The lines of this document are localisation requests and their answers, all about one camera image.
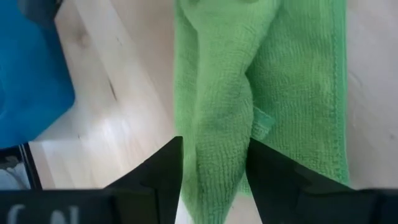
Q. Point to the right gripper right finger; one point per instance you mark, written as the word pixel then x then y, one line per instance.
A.
pixel 280 193

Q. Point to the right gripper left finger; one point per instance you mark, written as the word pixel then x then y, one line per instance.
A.
pixel 155 193

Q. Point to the green microfiber towel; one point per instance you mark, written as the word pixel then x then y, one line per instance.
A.
pixel 224 77

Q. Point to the blue plastic tray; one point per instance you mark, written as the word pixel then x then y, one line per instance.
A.
pixel 31 77

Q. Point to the black aluminium table frame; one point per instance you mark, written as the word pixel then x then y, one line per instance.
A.
pixel 31 168

